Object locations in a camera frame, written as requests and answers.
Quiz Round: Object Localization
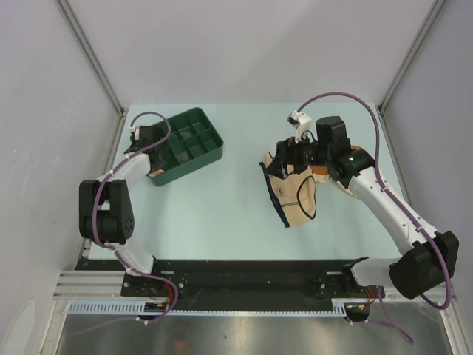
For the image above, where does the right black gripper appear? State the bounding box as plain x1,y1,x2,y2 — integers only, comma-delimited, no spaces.
265,130,331,180

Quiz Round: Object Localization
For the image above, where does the peach boxer underwear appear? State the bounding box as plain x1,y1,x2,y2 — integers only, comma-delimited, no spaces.
147,169,164,178

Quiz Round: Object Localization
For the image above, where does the beige navy-trimmed underwear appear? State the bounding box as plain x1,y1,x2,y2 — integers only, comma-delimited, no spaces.
259,152,316,228

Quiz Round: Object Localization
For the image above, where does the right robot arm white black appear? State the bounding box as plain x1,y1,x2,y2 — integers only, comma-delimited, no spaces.
265,112,459,299

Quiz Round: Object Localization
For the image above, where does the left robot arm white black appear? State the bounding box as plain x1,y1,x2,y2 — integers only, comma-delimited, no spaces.
79,122,171,296

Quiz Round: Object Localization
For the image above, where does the orange brown underwear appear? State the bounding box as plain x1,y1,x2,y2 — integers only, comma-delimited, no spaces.
310,166,357,198

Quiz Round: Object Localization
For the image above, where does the green compartment tray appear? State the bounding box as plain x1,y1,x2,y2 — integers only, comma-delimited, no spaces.
150,107,224,186

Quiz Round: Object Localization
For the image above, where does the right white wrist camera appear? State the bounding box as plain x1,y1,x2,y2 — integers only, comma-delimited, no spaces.
287,111,312,143

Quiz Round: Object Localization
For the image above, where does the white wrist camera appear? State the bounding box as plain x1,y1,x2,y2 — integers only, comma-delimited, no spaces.
287,111,312,143
129,126,140,140

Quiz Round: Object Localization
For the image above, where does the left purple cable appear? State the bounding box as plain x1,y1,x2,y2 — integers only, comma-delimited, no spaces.
92,111,179,308

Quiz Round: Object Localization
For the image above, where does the purple cable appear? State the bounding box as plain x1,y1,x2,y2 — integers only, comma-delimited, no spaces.
297,92,454,343
92,111,179,308

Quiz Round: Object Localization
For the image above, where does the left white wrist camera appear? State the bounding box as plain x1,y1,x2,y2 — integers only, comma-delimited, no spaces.
129,126,140,140

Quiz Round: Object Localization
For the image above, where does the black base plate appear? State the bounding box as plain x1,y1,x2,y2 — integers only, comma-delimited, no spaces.
75,258,385,314

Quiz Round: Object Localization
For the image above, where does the white slotted cable duct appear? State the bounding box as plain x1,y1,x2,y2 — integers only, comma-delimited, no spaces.
69,298,367,318

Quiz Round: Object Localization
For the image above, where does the left aluminium frame post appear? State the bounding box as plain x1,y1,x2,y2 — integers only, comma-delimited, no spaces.
54,0,125,118

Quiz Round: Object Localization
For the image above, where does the aluminium frame post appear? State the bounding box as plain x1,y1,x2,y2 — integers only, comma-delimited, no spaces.
54,0,125,118
378,0,449,114

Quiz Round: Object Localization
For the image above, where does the right aluminium frame post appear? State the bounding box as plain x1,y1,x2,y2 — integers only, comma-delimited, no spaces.
378,0,449,114

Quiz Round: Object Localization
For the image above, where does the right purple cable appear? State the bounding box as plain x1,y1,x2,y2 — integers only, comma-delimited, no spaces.
297,92,454,343

